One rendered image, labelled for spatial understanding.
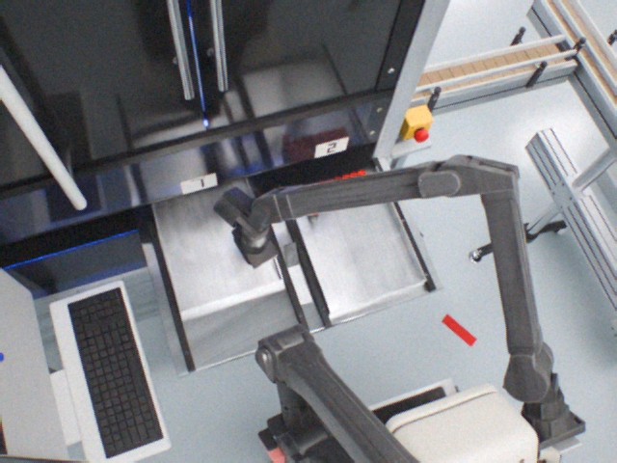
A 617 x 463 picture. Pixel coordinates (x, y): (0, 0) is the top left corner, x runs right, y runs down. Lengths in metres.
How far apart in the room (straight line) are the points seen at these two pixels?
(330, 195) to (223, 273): 0.47
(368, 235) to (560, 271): 1.37
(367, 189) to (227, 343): 0.57
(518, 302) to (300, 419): 0.42
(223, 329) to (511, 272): 0.71
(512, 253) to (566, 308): 1.67
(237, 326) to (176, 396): 0.92
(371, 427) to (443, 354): 1.67
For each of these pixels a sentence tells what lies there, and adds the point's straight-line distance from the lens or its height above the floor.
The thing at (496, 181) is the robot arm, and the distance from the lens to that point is 0.95.
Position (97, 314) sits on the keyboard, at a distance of 1.53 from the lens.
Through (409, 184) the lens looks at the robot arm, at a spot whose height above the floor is 1.39.
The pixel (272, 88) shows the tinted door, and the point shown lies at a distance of 1.18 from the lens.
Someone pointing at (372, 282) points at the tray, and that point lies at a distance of 1.46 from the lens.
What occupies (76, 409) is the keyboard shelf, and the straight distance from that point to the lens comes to 1.52.
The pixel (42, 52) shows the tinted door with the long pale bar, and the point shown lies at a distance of 0.98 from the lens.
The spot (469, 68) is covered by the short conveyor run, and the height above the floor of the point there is 0.93.
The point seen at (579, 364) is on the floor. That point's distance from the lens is 2.63.
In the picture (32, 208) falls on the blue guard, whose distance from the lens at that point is 1.35.
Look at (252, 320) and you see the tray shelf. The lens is 1.41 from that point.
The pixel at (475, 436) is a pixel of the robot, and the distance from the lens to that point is 0.93.
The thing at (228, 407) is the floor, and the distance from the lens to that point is 2.26.
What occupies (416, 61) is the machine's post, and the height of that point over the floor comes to 1.30.
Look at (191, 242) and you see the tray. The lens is 1.48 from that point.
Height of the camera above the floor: 2.25
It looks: 66 degrees down
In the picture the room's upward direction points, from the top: 12 degrees clockwise
